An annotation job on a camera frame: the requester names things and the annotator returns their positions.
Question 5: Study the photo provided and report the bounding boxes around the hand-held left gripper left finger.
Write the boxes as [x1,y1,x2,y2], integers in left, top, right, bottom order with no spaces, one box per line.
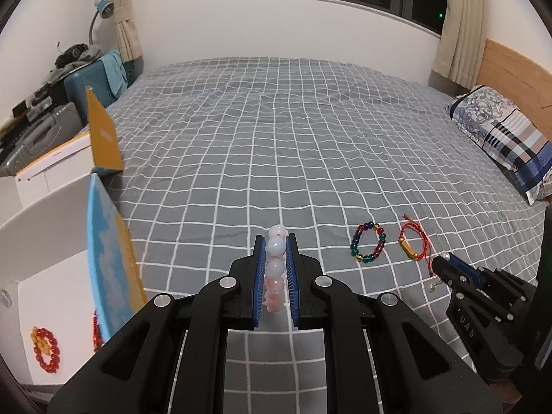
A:
[47,235,266,414]

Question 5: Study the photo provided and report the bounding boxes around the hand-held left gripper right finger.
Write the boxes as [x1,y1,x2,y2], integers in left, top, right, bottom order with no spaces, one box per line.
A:
[287,235,503,414]

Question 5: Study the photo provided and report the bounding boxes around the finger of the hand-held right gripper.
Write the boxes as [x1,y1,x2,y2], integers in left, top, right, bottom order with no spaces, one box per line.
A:
[442,254,538,311]
[432,255,514,322]

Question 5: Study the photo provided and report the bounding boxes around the pale pink bead bracelet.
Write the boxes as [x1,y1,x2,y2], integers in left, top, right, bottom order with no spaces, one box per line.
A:
[264,224,289,313]

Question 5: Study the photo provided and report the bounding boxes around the blue and yellow cardboard box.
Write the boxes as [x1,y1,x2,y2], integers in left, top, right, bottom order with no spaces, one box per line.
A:
[0,88,149,391]

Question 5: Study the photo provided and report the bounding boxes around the red bead bracelet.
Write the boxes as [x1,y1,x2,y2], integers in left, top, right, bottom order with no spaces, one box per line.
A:
[32,328,60,372]

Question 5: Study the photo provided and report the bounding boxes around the plaid and floral pillow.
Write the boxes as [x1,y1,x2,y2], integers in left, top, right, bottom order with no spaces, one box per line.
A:
[446,85,552,205]

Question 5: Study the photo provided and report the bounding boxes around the wooden headboard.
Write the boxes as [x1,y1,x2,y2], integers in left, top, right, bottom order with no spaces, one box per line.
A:
[474,38,552,208]

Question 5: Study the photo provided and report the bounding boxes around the blue towel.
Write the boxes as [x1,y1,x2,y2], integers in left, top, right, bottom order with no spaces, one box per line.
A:
[100,51,129,96]

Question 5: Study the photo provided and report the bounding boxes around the beige curtain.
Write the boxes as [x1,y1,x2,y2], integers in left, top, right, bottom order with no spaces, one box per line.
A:
[431,0,488,87]
[107,0,145,63]

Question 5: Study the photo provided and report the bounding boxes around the grey suitcase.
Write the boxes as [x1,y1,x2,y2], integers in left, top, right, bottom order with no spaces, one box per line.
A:
[0,101,85,177]

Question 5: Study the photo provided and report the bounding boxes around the teal suitcase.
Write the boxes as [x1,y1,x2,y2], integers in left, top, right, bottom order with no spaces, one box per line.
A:
[64,58,130,115]

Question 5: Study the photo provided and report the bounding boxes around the pile of dark clothes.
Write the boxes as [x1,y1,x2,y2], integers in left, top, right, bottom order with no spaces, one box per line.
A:
[47,42,104,82]

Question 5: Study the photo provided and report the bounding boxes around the blue desk lamp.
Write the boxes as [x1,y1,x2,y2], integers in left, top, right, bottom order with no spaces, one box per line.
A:
[88,0,115,48]

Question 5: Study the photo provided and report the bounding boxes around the red string bracelet gold tube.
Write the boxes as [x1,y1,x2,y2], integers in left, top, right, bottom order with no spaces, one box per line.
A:
[397,214,436,277]

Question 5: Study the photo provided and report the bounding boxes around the multicolour glass bead bracelet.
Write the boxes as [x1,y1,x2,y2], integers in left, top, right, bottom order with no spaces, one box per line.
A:
[349,221,386,265]

